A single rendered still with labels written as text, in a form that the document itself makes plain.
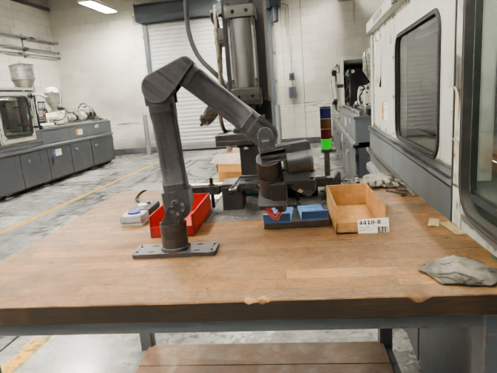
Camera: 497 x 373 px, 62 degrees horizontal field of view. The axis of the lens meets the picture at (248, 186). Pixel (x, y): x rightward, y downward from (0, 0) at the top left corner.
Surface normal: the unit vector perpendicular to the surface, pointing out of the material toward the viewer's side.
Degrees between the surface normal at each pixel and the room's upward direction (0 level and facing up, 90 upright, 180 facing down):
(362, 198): 90
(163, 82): 90
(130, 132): 90
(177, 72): 90
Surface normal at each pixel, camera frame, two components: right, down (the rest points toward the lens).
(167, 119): 0.11, 0.37
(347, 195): -0.09, 0.22
